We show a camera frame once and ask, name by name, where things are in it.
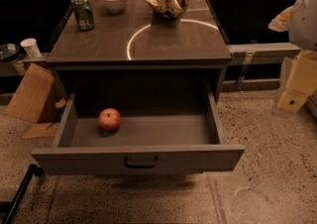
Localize brown cardboard sheet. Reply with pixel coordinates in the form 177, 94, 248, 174
4, 63, 66, 123

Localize green soda can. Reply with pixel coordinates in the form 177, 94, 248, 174
70, 0, 94, 31

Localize black drawer handle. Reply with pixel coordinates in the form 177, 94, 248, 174
124, 157, 159, 169

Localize black metal stand leg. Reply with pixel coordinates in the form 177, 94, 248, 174
0, 164, 44, 224

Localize grey open drawer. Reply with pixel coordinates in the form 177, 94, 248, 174
32, 80, 245, 176

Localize flat cardboard piece on floor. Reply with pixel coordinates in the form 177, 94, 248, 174
22, 123, 59, 140

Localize white paper cup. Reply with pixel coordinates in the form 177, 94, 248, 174
20, 38, 41, 58

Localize red apple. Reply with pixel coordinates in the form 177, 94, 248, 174
98, 108, 121, 132

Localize dark grey cabinet counter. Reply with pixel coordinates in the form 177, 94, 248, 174
47, 0, 233, 96

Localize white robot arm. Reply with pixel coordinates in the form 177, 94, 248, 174
268, 0, 317, 118

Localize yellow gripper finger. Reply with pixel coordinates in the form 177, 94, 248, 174
271, 50, 317, 116

